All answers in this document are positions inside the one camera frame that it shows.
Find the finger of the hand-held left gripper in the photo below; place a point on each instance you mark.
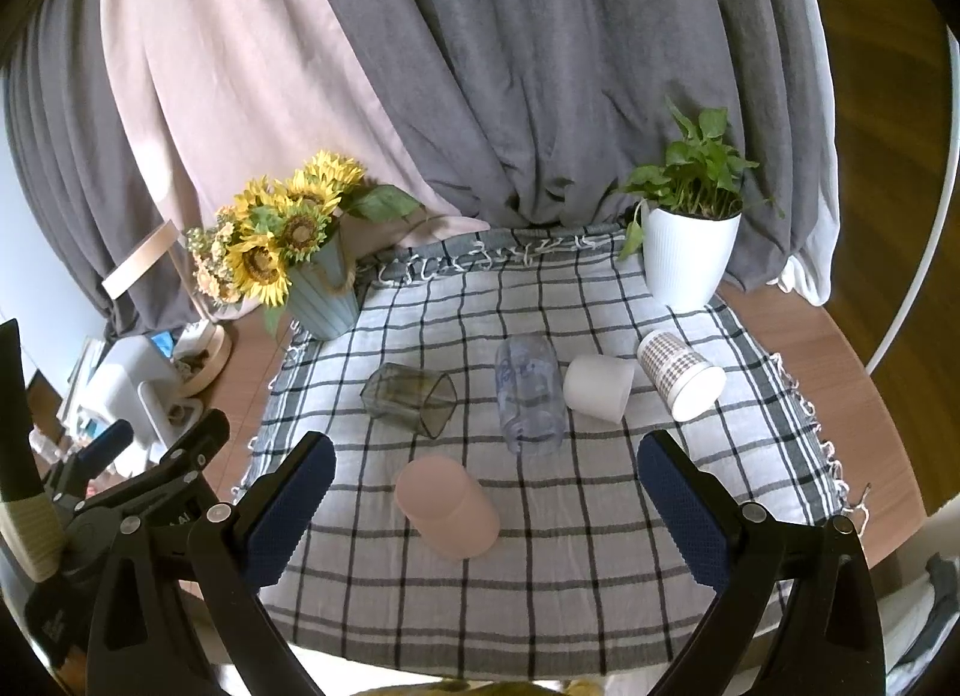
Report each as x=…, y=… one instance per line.
x=187, y=445
x=105, y=441

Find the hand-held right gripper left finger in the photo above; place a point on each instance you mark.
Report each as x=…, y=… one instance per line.
x=289, y=516

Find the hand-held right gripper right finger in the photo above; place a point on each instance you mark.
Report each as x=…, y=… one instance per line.
x=684, y=516

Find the pink cup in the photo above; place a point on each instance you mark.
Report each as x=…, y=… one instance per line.
x=446, y=508

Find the checked pattern paper cup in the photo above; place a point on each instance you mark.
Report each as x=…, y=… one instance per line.
x=675, y=366

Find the white cup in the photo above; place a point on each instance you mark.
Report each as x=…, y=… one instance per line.
x=596, y=385

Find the dark glass cup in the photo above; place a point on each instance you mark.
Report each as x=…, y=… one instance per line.
x=397, y=388

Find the white appliance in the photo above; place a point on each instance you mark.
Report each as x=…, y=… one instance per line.
x=120, y=381

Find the round wooden box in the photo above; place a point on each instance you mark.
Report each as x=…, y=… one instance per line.
x=214, y=358

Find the grey checked cloth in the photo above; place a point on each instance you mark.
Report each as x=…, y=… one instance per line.
x=562, y=591

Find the wooden slat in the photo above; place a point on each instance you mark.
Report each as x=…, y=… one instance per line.
x=139, y=261

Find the sunflower bouquet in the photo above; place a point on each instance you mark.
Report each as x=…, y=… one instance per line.
x=262, y=261

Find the pale blue ribbed vase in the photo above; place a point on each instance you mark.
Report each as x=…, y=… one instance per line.
x=322, y=298

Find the white ribbed plant pot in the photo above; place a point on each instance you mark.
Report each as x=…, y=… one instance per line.
x=686, y=261

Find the grey curtain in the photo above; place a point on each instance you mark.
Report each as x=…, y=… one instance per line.
x=67, y=178
x=562, y=66

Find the white hoop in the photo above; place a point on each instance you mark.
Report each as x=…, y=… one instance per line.
x=911, y=291

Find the green leafy plant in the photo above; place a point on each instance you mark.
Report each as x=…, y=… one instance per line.
x=690, y=171

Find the pink curtain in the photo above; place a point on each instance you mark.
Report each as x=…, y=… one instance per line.
x=247, y=66

